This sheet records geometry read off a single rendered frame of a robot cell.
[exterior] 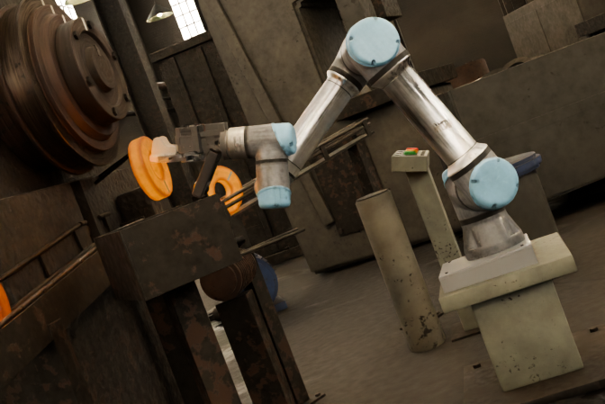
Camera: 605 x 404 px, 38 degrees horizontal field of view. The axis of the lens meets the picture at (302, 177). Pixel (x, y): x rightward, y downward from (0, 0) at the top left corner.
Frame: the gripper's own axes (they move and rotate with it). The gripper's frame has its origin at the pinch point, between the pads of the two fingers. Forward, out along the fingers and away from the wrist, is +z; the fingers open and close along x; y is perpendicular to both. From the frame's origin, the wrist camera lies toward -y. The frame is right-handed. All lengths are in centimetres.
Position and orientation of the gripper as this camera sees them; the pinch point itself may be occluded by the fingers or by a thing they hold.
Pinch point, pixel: (148, 160)
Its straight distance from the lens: 212.5
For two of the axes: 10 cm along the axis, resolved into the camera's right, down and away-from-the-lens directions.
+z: -9.8, 0.9, 1.7
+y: -1.0, -9.9, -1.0
